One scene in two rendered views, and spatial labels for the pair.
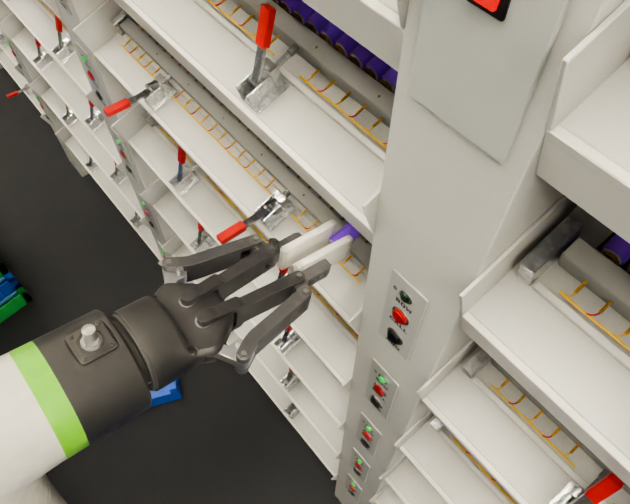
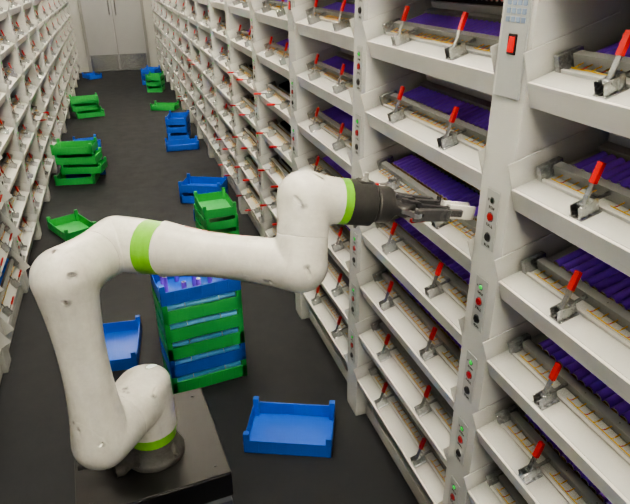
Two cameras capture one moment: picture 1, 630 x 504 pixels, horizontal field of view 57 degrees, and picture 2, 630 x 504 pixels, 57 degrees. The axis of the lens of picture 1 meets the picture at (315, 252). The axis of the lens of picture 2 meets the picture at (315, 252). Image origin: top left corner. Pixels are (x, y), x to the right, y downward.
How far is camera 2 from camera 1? 0.89 m
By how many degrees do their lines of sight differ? 35
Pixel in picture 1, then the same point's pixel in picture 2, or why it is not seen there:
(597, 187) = (540, 95)
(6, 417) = (335, 182)
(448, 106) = (504, 90)
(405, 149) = (494, 119)
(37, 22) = not seen: hidden behind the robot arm
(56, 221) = (276, 338)
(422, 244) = (498, 161)
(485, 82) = (512, 75)
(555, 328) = (548, 190)
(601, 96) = (543, 76)
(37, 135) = (279, 292)
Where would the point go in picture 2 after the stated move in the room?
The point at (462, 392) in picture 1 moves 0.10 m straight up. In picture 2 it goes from (520, 279) to (527, 232)
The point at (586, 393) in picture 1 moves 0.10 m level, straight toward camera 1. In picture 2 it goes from (554, 203) to (501, 208)
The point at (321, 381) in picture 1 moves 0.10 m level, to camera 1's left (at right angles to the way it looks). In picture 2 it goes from (445, 376) to (406, 367)
